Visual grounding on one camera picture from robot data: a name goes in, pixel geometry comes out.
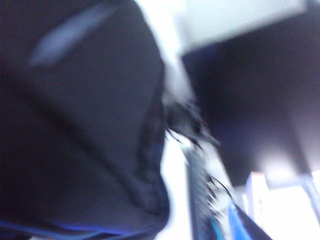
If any black computer monitor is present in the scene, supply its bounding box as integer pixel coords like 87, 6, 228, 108
181, 41, 314, 188

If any black and blue backpack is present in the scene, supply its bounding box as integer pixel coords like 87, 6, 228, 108
0, 0, 171, 240

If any black and blue keyboard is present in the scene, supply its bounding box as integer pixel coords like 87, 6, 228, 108
185, 145, 251, 240

